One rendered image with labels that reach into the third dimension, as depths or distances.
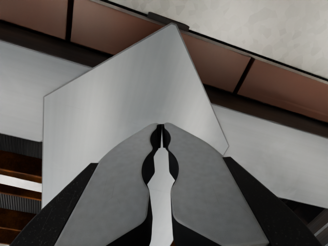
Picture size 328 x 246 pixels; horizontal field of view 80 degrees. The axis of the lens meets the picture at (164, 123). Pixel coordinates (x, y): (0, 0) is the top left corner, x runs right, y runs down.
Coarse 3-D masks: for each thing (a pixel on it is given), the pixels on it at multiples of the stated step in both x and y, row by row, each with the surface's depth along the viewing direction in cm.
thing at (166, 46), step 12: (168, 24) 14; (156, 36) 15; (168, 36) 15; (180, 36) 15; (132, 48) 15; (144, 48) 15; (156, 48) 15; (168, 48) 15; (180, 48) 15; (156, 60) 16; (168, 60) 16; (180, 60) 16; (192, 72) 16
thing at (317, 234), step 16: (0, 32) 16; (16, 32) 18; (32, 32) 19; (32, 48) 16; (48, 48) 17; (64, 48) 18; (80, 48) 20; (96, 64) 17; (208, 96) 19; (224, 96) 21; (240, 96) 23; (256, 112) 20; (272, 112) 22; (288, 112) 24; (304, 128) 20; (320, 128) 22; (320, 224) 34; (320, 240) 34
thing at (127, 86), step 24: (96, 72) 16; (120, 72) 16; (144, 72) 16; (168, 72) 16; (48, 96) 17; (72, 96) 17; (96, 96) 17; (120, 96) 17; (144, 96) 17; (168, 96) 17; (192, 96) 17; (144, 120) 18; (168, 120) 18; (192, 120) 18; (216, 120) 18
